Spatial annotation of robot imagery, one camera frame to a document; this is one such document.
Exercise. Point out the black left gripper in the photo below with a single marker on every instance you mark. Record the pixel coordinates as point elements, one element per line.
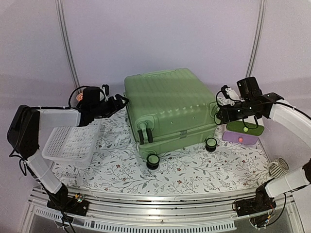
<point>115,107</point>

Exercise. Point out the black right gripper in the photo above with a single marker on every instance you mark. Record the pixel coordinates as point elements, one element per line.
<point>227,115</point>

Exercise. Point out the green hard-shell suitcase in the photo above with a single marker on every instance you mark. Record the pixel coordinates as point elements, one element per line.
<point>168,110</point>

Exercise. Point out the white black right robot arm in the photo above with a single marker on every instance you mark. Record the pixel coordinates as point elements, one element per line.
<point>251,102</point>

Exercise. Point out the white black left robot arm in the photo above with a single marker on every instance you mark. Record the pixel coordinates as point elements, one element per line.
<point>28,124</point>

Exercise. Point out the white green purple drawer box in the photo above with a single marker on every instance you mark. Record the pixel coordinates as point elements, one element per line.
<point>244,133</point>

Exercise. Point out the red patterned ceramic bowl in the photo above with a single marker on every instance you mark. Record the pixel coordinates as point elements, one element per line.
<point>79,97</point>

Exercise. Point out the floral patterned table cloth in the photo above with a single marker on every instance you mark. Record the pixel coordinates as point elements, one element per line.
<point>116,166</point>

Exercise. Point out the white perforated plastic basket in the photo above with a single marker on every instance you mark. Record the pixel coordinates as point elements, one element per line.
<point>72,146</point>

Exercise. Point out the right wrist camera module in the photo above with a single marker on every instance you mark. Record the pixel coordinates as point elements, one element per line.
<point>230,95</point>

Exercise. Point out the right aluminium wall post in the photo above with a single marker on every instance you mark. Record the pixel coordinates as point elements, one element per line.
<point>257,37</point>

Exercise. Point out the aluminium wall post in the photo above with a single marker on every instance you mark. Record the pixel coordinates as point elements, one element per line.
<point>257,37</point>
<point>59,4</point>

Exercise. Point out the aluminium front rail frame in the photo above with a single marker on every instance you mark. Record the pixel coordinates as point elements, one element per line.
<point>110,212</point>

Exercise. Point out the left aluminium wall post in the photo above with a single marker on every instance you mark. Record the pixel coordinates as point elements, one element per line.
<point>59,4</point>

